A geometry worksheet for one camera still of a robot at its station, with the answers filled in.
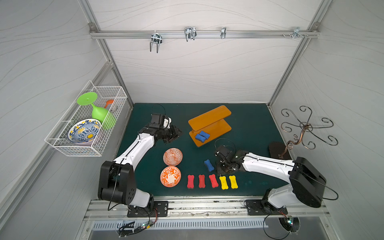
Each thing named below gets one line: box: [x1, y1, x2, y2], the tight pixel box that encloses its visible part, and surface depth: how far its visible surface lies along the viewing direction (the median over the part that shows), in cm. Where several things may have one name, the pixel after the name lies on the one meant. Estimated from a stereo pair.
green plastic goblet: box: [77, 92, 117, 130], surface depth 64 cm
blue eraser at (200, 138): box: [195, 134, 206, 143], surface depth 100 cm
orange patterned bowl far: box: [163, 147, 183, 167], surface depth 92 cm
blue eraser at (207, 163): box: [204, 159, 215, 172], surface depth 89 cm
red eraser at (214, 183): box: [209, 174, 219, 188], surface depth 83 cm
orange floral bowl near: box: [160, 166, 182, 188], surface depth 84 cm
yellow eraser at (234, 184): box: [229, 175, 239, 189], surface depth 82 cm
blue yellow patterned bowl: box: [68, 118, 102, 146], surface depth 63 cm
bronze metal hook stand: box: [279, 105, 338, 159], surface depth 70 cm
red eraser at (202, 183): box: [198, 174, 206, 188], surface depth 82 cm
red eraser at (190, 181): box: [187, 174, 195, 189], surface depth 82 cm
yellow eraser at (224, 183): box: [219, 175, 229, 190], surface depth 82 cm
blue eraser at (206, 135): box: [199, 130, 211, 140], surface depth 103 cm
